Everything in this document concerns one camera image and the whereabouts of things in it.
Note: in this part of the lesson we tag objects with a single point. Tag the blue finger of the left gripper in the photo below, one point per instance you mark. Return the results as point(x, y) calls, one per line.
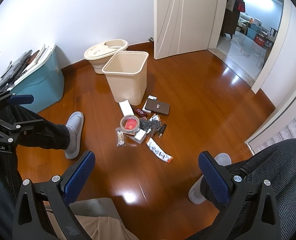
point(21, 99)

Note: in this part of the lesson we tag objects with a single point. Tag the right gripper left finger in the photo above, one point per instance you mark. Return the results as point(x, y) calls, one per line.
point(31, 220)

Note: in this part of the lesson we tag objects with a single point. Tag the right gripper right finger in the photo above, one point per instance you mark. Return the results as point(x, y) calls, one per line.
point(233, 192)

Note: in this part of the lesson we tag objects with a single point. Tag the clear tape roll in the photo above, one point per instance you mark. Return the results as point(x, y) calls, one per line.
point(123, 120)

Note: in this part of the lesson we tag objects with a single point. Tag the cotton swab bag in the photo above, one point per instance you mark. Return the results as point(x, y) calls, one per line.
point(120, 137)

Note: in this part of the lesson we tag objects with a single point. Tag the white paper packet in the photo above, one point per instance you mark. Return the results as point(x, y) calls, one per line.
point(126, 108)

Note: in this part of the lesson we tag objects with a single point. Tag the beige square trash bin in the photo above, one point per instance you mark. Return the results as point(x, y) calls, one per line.
point(126, 74)

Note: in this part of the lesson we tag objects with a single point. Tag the dark red small packet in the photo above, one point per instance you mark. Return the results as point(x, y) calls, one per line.
point(140, 112)

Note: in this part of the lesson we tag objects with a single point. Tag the white orange wrapper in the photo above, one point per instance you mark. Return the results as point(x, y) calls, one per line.
point(153, 147)

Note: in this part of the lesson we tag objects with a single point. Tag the black pen-like tube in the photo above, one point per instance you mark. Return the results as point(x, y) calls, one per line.
point(162, 129)

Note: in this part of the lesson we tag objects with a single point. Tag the dark mesh bag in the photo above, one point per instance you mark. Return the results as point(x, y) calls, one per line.
point(149, 125)

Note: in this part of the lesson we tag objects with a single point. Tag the white blue small box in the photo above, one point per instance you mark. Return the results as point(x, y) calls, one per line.
point(151, 98)

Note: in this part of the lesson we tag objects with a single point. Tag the brown box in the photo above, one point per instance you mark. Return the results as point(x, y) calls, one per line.
point(157, 107)

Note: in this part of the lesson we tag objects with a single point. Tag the red small box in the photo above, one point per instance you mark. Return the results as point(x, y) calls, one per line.
point(131, 124)

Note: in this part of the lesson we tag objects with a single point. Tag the white small carton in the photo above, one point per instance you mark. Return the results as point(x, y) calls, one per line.
point(139, 137)

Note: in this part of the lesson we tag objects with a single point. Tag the dark items on box lid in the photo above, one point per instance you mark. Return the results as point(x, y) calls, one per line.
point(14, 70)

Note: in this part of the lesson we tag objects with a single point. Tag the teal storage box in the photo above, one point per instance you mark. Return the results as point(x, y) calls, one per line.
point(44, 80)

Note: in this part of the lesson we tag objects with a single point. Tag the left black trouser leg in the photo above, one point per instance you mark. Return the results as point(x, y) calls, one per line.
point(47, 136)

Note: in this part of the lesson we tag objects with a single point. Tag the grey beige cushion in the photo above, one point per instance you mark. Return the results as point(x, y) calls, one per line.
point(100, 219)

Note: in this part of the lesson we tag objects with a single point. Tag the right grey trouser leg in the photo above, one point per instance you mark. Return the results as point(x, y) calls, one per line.
point(276, 163)

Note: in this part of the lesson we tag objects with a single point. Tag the left grey slipper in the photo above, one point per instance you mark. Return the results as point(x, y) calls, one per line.
point(75, 126)

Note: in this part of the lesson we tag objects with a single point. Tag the beige round lidded bucket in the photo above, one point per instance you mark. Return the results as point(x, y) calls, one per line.
point(98, 55)

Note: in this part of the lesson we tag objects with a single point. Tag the white open door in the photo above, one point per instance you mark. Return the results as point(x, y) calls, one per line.
point(184, 26)

